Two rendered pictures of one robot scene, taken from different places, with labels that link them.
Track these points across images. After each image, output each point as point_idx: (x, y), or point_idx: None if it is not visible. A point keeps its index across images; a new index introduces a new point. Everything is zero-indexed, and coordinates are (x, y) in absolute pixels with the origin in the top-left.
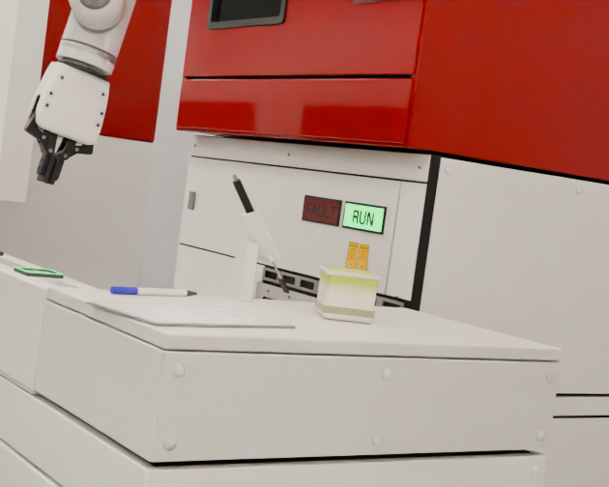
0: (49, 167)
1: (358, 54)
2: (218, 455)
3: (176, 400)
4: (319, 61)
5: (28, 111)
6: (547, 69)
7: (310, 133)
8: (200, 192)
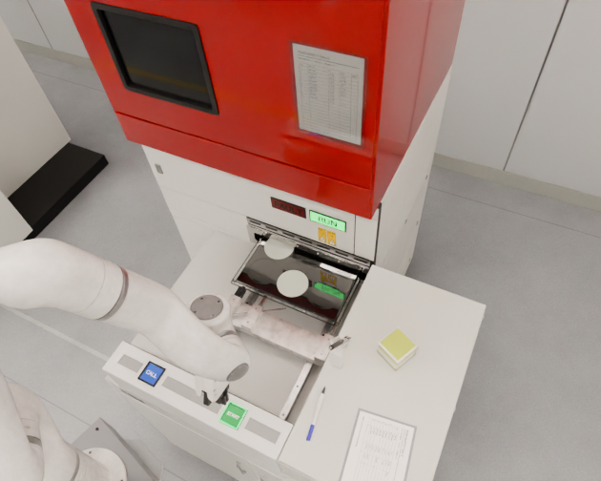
0: (225, 400)
1: (311, 161)
2: None
3: None
4: (270, 152)
5: (197, 393)
6: (415, 99)
7: (277, 187)
8: (164, 166)
